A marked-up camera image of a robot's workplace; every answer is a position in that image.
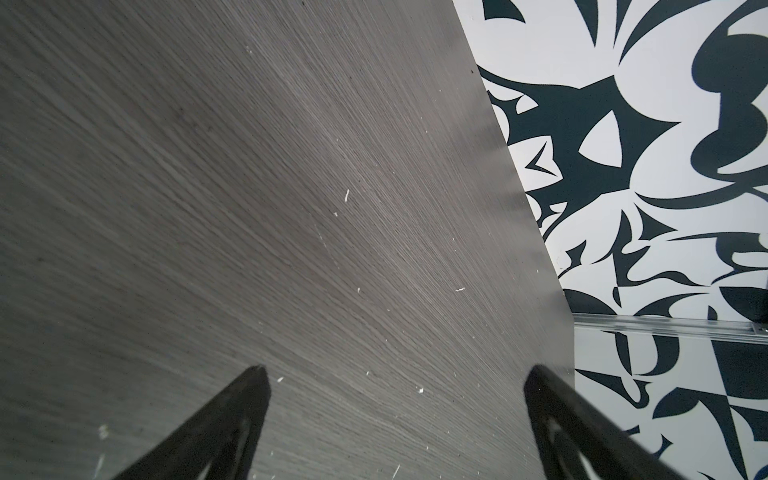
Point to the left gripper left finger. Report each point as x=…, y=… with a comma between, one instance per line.
x=219, y=441

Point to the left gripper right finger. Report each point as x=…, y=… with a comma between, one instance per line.
x=572, y=435

